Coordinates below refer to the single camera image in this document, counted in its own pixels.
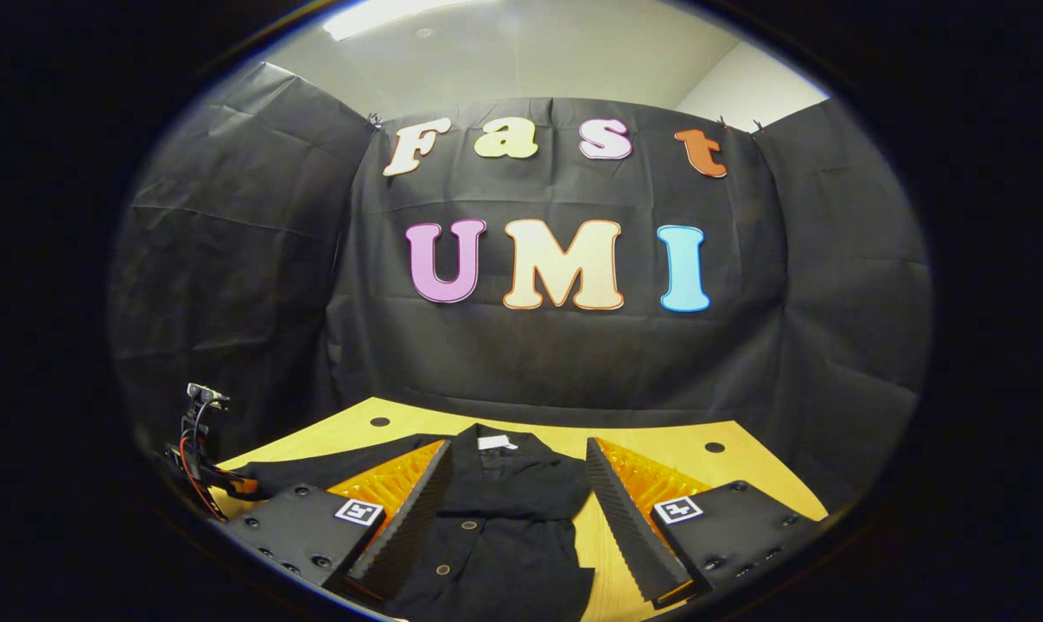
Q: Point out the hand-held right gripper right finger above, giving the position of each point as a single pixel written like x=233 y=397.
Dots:
x=629 y=527

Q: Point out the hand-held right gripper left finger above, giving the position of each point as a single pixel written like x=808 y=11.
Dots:
x=409 y=527

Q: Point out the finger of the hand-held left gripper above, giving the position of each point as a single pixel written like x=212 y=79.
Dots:
x=243 y=487

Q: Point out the black button shirt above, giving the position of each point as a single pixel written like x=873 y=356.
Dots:
x=504 y=518

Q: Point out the black backdrop cloth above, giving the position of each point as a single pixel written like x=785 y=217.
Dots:
x=573 y=363

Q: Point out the ceiling light panel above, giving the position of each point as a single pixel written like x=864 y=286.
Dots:
x=383 y=13

